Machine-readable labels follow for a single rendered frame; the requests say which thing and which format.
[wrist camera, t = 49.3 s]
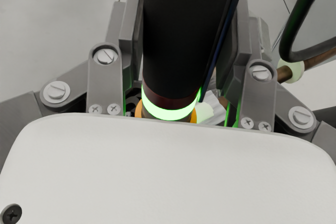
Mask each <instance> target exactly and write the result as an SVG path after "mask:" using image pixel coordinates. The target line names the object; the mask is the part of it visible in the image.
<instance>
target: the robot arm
mask: <svg viewBox="0 0 336 224"><path fill-rule="evenodd" d="M143 35H144V0H126V2H121V1H114V2H113V5H112V9H111V13H110V17H109V22H108V26H107V30H106V34H105V38H104V42H101V43H98V44H96V45H95V46H93V47H92V48H91V50H90V51H89V55H88V59H87V60H86V61H84V62H82V63H80V64H79V65H77V66H75V67H73V68H71V69H70V70H68V71H66V72H64V73H63V74H61V75H59V76H57V77H55V78H54V79H52V80H50V81H48V82H47V83H46V84H44V86H43V87H42V88H41V90H39V91H36V92H34V91H33V90H32V91H29V92H27V93H24V94H21V95H18V96H15V97H12V98H10V99H7V100H4V101H1V102H0V224H336V128H334V127H332V126H331V125H329V124H327V123H326V122H324V121H321V122H319V121H318V120H316V117H315V115H314V113H313V112H312V111H311V110H310V109H309V108H308V107H307V106H306V105H304V104H303V103H302V102H301V101H300V100H299V99H297V98H296V97H295V96H294V95H293V94H292V93H290V92H289V91H288V90H287V89H286V88H284V87H283V86H282V85H281V84H280V83H279V82H277V79H278V74H277V70H276V68H275V67H274V66H273V65H272V64H271V63H270V62H268V61H266V60H264V59H262V52H261V43H260V33H259V24H258V19H257V17H252V16H249V9H248V0H239V1H238V4H237V7H236V10H235V12H234V15H233V18H232V21H231V23H230V26H229V29H228V32H227V34H226V37H225V40H224V43H223V46H222V48H221V51H220V54H219V57H218V60H217V62H216V89H217V90H219V96H224V98H225V99H227V100H228V104H227V110H226V116H225V123H224V126H217V125H208V124H199V123H189V122H179V121H169V120H159V119H149V118H139V117H129V116H126V108H125V91H127V90H128V89H130V88H131V87H133V86H134V81H138V80H139V74H140V68H141V61H142V54H143Z"/></svg>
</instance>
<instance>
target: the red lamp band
mask: <svg viewBox="0 0 336 224"><path fill-rule="evenodd" d="M202 81H203V80H202ZM202 81H201V84H202ZM201 84H200V86H199V88H198V89H197V90H196V91H195V92H194V93H192V94H191V95H189V96H186V97H183V98H166V97H163V96H160V95H158V94H156V93H154V92H153V91H152V90H151V89H150V88H149V87H148V86H147V85H146V83H145V80H144V77H143V69H142V89H143V92H144V94H145V96H146V97H147V99H148V100H149V101H150V102H152V103H153V104H154V105H156V106H158V107H160V108H163V109H167V110H177V109H182V108H185V107H187V106H188V105H190V104H191V103H192V102H193V101H194V100H195V99H196V98H197V96H198V94H199V91H200V87H201Z"/></svg>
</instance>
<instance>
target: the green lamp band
mask: <svg viewBox="0 0 336 224"><path fill-rule="evenodd" d="M197 97H198V96H197ZM197 97H196V99H195V100H194V102H193V103H192V104H190V105H189V106H187V107H185V108H183V109H180V110H165V109H161V108H159V107H156V106H155V105H153V104H152V103H151V102H150V101H149V100H148V99H147V98H146V96H145V94H144V91H143V87H142V101H143V104H144V106H145V108H146V109H147V110H148V111H149V112H150V113H151V114H152V115H154V116H155V117H157V118H160V119H163V120H178V119H181V118H183V117H185V116H186V115H188V114H189V113H190V112H191V111H192V109H193V108H194V106H195V103H196V100H197Z"/></svg>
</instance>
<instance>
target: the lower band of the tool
mask: <svg viewBox="0 0 336 224"><path fill-rule="evenodd" d="M141 111H142V99H141V100H140V101H139V103H138V104H137V107H136V110H135V118H142V116H141ZM190 123H194V124H196V123H197V113H196V109H195V107H194V109H193V112H192V115H191V121H190Z"/></svg>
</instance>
